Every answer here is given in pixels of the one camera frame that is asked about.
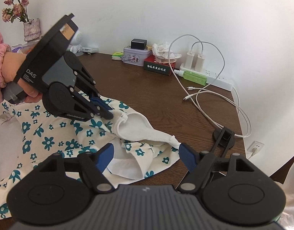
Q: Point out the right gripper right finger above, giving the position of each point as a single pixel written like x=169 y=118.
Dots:
x=199 y=166

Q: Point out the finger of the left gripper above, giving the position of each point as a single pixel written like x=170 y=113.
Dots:
x=101 y=109
x=100 y=98

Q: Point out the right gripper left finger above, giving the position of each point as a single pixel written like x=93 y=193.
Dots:
x=92 y=166

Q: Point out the cream teal floral garment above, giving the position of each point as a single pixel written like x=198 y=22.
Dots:
x=29 y=134

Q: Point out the person's left hand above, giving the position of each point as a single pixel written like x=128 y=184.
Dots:
x=10 y=65

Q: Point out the green white small box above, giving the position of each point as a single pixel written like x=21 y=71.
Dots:
x=117 y=55

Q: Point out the small black box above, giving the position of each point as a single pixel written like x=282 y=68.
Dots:
x=139 y=44

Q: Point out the pink white vase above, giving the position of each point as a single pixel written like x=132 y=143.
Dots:
x=32 y=30

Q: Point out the black red box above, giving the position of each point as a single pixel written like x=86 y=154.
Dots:
x=150 y=64

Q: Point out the crumpled white tissue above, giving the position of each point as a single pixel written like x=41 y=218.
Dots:
x=162 y=52

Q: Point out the white power strip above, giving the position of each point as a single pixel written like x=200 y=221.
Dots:
x=213 y=78

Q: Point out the green spray bottle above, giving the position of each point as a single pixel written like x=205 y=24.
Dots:
x=192 y=76

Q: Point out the dried pink flowers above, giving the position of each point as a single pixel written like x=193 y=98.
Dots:
x=17 y=9

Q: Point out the right white charger adapter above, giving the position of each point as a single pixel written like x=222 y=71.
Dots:
x=199 y=63

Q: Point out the white charger adapter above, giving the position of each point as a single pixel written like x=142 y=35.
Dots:
x=189 y=60
x=199 y=63

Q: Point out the left white charger adapter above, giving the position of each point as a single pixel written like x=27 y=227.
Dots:
x=189 y=60

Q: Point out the black wireless charger stand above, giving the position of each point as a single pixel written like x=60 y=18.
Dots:
x=224 y=140

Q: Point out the white wall socket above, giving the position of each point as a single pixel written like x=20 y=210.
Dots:
x=254 y=148

